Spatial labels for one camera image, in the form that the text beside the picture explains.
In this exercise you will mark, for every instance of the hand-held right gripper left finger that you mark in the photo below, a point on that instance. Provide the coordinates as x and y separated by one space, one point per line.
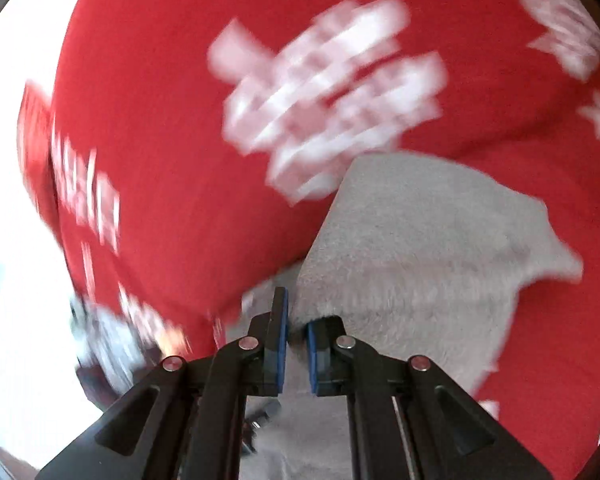
280 350

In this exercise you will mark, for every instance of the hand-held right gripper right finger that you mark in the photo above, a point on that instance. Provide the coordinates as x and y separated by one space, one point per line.
312 360

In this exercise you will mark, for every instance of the grey fuzzy garment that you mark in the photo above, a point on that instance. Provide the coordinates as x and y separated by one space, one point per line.
405 240

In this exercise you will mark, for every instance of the red white-printed blanket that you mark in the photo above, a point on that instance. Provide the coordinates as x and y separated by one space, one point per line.
180 110

